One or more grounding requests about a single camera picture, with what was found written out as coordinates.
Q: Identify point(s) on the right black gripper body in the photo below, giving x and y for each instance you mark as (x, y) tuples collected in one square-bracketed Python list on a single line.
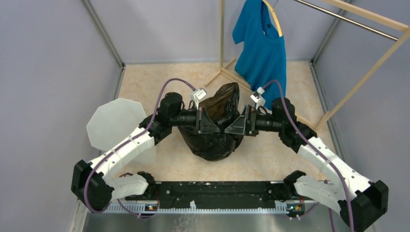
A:
[(251, 115)]

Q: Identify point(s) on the blue t-shirt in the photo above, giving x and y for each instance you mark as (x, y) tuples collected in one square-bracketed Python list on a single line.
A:
[(263, 57)]

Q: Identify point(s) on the wooden clothes hanger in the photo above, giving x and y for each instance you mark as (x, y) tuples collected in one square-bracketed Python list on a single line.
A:
[(274, 16)]

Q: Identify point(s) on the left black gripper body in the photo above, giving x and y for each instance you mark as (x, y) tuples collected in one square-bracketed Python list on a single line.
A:
[(198, 113)]

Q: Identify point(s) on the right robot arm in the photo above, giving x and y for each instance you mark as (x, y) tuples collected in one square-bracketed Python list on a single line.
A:
[(359, 201)]

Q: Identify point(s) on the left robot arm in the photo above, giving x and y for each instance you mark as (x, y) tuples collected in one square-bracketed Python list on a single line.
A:
[(95, 183)]

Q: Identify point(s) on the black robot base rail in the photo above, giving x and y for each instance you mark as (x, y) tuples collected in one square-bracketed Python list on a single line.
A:
[(230, 197)]

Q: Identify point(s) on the black plastic trash bag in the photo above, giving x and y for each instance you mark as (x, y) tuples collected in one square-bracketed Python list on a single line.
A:
[(222, 109)]

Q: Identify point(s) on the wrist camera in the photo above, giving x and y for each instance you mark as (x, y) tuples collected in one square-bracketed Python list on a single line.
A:
[(197, 95), (257, 97)]

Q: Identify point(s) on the white translucent trash bin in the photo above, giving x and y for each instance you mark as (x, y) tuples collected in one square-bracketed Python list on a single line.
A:
[(113, 122)]

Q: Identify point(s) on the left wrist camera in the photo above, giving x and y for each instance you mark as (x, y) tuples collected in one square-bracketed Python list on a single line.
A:
[(197, 95)]

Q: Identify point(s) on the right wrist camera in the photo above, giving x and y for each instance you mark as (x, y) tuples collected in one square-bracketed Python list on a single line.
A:
[(257, 97)]

